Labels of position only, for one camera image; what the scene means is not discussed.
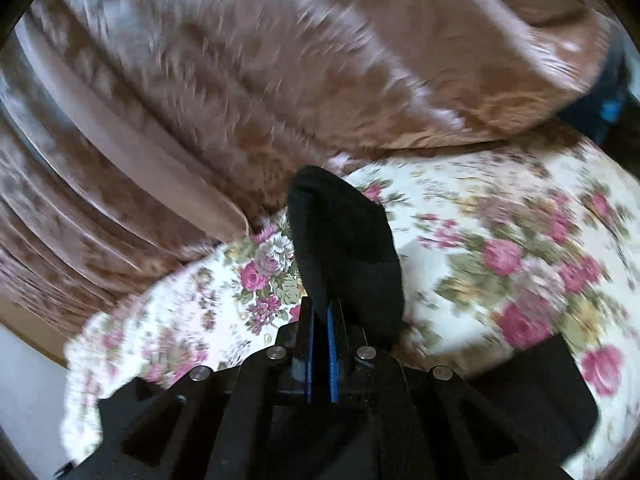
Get brown brocade cushion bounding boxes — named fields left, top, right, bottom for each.
left=320, top=0, right=615, bottom=152

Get dark object with blue patch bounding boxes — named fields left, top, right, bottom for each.
left=557, top=42, right=632, bottom=147

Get black pants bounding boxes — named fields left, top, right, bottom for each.
left=97, top=165, right=599, bottom=463

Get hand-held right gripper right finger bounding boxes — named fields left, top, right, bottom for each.
left=326, top=300, right=571, bottom=480

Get floral bedsheet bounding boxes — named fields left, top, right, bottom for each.
left=60, top=125, right=640, bottom=480

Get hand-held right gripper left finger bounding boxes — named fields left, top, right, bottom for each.
left=65, top=297, right=316, bottom=480

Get wooden sofa base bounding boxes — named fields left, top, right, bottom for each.
left=0, top=294, right=72, bottom=367

